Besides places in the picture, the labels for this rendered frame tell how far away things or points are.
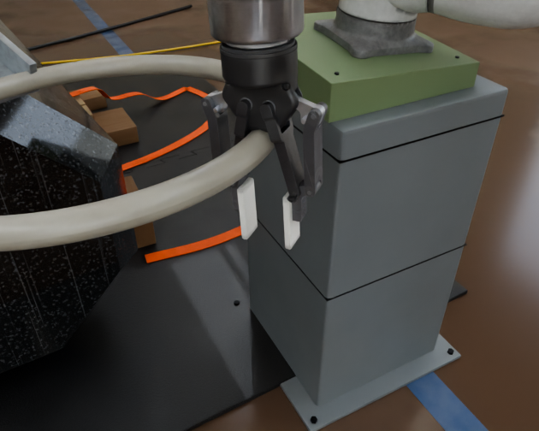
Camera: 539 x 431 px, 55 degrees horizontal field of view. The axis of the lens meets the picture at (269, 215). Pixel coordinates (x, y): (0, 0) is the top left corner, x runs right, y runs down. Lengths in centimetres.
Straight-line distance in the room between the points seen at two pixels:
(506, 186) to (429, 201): 128
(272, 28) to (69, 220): 24
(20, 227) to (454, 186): 92
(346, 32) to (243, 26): 60
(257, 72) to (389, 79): 50
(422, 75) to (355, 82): 15
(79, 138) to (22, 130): 14
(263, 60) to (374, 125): 47
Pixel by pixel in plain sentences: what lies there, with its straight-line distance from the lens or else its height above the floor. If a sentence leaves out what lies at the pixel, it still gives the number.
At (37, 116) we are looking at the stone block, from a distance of 124.
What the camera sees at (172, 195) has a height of 95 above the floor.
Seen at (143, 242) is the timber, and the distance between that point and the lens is 190.
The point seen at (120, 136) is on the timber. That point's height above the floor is 7.
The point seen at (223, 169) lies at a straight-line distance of 49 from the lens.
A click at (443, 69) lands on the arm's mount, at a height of 85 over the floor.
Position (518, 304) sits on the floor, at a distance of 185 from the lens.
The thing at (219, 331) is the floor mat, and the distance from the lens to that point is 159.
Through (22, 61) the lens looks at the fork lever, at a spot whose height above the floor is 93.
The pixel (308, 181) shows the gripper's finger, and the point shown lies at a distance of 55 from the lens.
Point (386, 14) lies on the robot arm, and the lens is 104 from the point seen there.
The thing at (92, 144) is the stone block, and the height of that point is 62.
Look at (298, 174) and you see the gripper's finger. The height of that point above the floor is 91.
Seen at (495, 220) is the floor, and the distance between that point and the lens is 219.
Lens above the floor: 121
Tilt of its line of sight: 36 degrees down
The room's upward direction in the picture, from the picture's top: straight up
